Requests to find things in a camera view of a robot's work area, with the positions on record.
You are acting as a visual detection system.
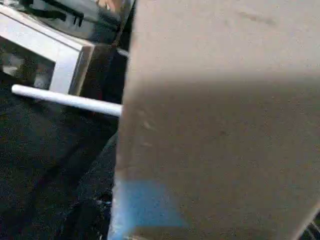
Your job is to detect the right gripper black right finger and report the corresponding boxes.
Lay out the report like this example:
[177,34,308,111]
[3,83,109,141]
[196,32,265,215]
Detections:
[296,217,320,240]

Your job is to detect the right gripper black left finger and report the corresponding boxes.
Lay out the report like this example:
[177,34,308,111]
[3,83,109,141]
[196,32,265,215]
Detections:
[56,134,120,240]

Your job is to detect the white plastic table leg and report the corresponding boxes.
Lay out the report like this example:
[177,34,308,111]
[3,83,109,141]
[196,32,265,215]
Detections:
[11,84,124,118]

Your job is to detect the white plastic table top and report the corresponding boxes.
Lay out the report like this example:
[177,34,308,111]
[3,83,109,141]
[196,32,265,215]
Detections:
[106,0,320,240]

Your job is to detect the white cabinet with glass doors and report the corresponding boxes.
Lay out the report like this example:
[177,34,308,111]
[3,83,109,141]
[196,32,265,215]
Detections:
[0,4,95,97]

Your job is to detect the dark clutter on cabinet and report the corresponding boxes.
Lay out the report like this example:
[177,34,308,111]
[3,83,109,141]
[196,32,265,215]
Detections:
[19,0,85,27]

